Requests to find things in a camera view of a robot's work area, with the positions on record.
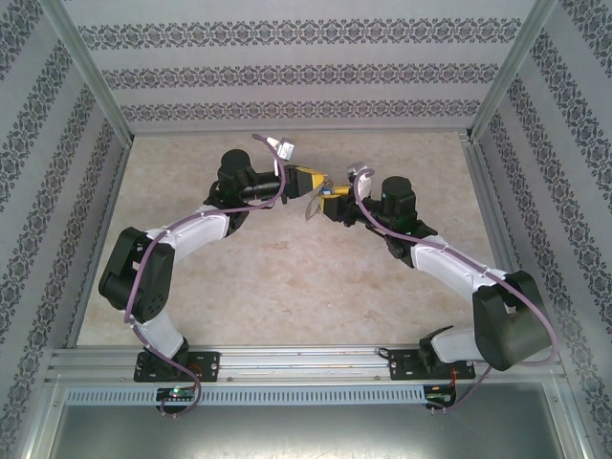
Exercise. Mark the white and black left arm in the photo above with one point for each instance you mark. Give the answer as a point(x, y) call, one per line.
point(201, 232)

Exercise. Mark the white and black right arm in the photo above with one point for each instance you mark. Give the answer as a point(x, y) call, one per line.
point(444, 265)

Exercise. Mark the small circuit board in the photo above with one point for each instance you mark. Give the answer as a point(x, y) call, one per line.
point(440, 394)
point(177, 393)

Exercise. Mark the grey metal panel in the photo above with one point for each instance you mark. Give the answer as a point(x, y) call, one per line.
point(306, 435)

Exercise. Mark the aluminium frame rail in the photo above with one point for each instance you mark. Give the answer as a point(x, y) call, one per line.
point(102, 239)
point(497, 215)
point(306, 130)

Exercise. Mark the long aluminium mounting rail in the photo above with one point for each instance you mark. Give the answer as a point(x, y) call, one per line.
point(306, 363)

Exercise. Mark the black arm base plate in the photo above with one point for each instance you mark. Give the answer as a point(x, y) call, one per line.
point(205, 365)
point(401, 365)

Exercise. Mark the aluminium frame post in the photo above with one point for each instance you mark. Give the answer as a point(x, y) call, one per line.
point(86, 72)
point(514, 72)

